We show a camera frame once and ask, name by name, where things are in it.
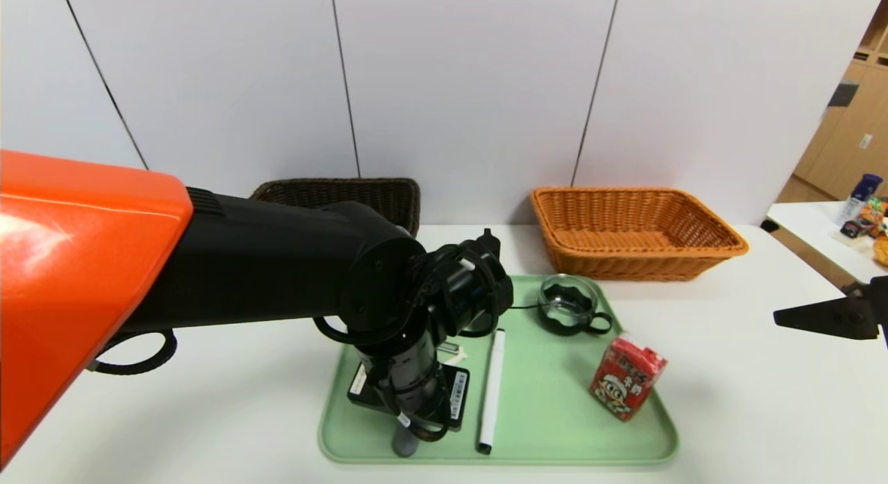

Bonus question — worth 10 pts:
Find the white peeler grey handle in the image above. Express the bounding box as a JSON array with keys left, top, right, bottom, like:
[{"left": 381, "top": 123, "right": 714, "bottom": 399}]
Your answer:
[{"left": 392, "top": 342, "right": 467, "bottom": 458}]

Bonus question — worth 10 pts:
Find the red cartoon milk carton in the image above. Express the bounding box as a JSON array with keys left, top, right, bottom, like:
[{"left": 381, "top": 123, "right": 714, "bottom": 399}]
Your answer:
[{"left": 590, "top": 334, "right": 668, "bottom": 422}]

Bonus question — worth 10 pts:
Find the dark brown wicker basket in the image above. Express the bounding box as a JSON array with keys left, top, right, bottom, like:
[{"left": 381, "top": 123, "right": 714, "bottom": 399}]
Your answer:
[{"left": 250, "top": 178, "right": 422, "bottom": 236}]

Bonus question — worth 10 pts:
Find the orange wicker basket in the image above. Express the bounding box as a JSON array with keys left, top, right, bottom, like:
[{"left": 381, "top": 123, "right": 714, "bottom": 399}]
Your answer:
[{"left": 531, "top": 187, "right": 750, "bottom": 282}]

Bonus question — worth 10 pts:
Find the glass cup black holder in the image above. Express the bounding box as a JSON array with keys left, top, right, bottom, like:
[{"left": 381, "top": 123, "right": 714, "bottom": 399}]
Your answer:
[{"left": 538, "top": 274, "right": 613, "bottom": 336}]

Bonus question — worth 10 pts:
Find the white marker black cap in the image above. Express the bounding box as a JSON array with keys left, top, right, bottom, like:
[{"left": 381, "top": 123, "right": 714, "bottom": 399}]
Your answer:
[{"left": 478, "top": 328, "right": 506, "bottom": 455}]

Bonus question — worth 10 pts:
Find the light green plastic tray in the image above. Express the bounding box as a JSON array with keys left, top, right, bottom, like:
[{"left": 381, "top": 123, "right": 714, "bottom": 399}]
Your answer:
[{"left": 318, "top": 275, "right": 679, "bottom": 465}]

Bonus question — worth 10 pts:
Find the clear bottle blue cap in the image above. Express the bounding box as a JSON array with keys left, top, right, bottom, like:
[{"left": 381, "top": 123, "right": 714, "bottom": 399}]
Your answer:
[{"left": 836, "top": 174, "right": 883, "bottom": 227}]

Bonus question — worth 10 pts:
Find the colourful snack packet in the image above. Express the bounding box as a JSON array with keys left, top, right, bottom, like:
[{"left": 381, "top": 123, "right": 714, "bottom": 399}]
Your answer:
[{"left": 858, "top": 197, "right": 888, "bottom": 228}]

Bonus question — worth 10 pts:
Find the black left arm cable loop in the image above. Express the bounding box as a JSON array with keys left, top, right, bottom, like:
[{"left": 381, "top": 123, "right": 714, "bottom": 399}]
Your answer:
[{"left": 87, "top": 329, "right": 178, "bottom": 375}]

